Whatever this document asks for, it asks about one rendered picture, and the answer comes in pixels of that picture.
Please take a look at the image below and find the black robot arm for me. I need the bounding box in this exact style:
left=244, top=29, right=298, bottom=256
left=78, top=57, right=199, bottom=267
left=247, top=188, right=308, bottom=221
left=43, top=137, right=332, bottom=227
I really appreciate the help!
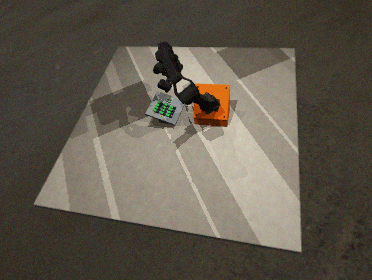
left=153, top=41, right=221, bottom=115

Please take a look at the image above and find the light grey switch panel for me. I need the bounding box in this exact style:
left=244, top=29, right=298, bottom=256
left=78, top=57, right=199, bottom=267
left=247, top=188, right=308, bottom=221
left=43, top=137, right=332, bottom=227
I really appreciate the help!
left=145, top=91, right=185, bottom=126

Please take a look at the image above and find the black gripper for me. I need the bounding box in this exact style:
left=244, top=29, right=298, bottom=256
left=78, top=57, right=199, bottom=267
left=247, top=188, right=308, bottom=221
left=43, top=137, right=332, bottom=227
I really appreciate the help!
left=157, top=63, right=183, bottom=93

